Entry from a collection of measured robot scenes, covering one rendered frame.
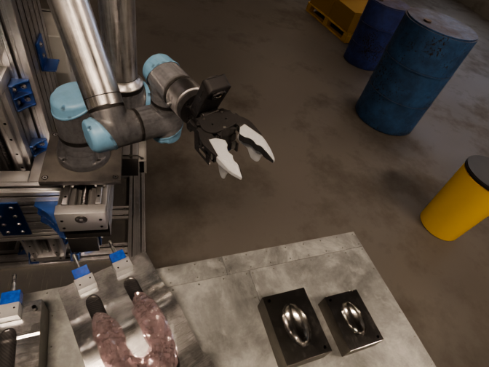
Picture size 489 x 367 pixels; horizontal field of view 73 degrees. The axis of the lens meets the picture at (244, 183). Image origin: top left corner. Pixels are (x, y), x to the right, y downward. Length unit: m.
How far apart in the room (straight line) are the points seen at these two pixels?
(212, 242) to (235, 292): 1.05
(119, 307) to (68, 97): 0.59
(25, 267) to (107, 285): 0.90
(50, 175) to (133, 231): 0.90
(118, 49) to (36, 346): 0.76
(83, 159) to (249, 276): 0.65
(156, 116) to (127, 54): 0.25
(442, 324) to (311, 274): 1.46
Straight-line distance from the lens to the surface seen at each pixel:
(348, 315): 1.21
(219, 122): 0.61
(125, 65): 0.98
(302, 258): 1.28
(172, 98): 0.68
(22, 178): 1.26
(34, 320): 1.05
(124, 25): 0.93
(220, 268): 1.18
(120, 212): 2.01
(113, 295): 1.07
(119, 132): 0.74
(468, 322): 2.73
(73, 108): 0.98
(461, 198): 2.76
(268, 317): 1.08
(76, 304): 1.08
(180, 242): 2.15
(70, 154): 1.08
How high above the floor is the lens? 1.83
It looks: 46 degrees down
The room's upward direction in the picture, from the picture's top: 17 degrees clockwise
